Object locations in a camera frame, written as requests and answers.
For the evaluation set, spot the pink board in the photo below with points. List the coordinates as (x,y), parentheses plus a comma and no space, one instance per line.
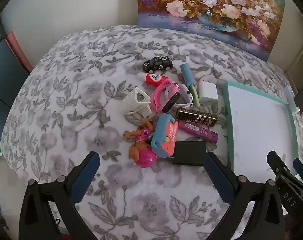
(19,52)

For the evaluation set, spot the black toy car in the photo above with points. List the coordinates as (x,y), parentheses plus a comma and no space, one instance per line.
(157,63)

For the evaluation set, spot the grey floral blanket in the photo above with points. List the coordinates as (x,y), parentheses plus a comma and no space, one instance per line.
(79,105)

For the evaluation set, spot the pink smartwatch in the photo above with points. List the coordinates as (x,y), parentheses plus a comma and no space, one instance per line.
(161,92)

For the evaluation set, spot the blue orange green plastic toy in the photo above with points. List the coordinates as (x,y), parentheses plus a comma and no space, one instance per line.
(187,76)

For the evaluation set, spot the blue and orange toy case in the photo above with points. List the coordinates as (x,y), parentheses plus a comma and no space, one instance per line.
(160,135)

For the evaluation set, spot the magenta tube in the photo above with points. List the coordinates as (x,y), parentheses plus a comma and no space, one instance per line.
(199,131)

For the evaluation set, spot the teal rimmed white tray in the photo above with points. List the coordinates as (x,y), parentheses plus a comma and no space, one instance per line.
(256,130)

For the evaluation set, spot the translucent plastic box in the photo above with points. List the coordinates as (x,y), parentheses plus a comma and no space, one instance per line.
(290,97)

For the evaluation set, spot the small red bottle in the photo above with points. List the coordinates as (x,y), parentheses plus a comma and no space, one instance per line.
(155,78)

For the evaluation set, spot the pink toy dog figure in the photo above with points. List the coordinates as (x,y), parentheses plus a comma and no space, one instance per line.
(144,157)

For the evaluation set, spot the flower painting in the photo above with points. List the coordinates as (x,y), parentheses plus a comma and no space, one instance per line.
(204,5)

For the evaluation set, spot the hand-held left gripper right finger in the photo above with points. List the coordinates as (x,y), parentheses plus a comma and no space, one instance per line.
(219,177)

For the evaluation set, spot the white toy basket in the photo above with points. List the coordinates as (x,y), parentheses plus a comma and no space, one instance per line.
(135,101)

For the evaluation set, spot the dark cabinet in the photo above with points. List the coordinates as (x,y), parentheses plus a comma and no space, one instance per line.
(4,67)

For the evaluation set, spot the small black device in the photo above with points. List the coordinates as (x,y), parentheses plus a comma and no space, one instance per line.
(302,97)

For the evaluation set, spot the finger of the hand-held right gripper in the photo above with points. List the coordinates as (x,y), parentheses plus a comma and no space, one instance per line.
(279,165)
(302,171)

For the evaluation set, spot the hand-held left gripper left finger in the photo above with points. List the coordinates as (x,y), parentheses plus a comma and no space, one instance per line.
(87,175)

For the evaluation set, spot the gold patterned case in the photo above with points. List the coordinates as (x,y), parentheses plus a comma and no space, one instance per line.
(196,117)

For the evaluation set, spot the white charger cube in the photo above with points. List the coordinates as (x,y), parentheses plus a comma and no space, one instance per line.
(207,92)

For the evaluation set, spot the black power adapter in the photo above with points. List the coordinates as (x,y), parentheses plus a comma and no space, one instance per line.
(189,152)

